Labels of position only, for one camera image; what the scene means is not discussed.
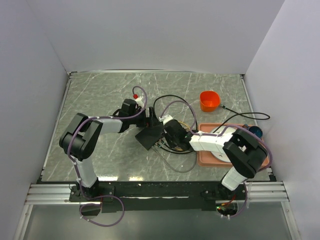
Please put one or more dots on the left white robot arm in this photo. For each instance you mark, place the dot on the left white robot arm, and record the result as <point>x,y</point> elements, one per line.
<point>81,136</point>

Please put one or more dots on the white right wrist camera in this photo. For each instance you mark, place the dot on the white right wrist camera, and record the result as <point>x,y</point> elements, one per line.
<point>165,119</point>

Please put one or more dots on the pink plastic tray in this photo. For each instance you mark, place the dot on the pink plastic tray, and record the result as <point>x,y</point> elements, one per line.
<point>205,158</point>

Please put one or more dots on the blue ceramic mug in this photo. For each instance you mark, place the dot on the blue ceramic mug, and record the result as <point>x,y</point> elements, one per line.
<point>254,130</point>

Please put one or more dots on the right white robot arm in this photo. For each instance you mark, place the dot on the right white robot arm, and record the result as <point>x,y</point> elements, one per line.
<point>245,151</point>

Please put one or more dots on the white watermelon pattern plate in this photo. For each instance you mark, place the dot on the white watermelon pattern plate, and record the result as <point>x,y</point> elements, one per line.
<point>220,154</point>

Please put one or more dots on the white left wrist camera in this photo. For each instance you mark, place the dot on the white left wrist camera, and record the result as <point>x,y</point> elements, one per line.
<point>140,100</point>

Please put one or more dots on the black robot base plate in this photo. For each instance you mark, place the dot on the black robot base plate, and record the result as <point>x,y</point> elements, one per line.
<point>156,195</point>

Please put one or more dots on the black network switch box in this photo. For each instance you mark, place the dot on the black network switch box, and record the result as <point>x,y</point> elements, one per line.
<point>149,136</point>

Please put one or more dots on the orange plastic cup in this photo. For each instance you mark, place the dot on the orange plastic cup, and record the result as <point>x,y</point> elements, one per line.
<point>209,101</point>

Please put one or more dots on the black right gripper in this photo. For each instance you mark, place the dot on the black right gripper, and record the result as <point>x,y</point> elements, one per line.
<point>171,145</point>

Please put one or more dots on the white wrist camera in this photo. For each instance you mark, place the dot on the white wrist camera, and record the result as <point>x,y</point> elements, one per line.
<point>140,100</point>
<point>165,119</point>

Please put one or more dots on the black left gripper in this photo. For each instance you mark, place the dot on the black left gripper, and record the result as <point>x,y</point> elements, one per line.
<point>148,121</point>

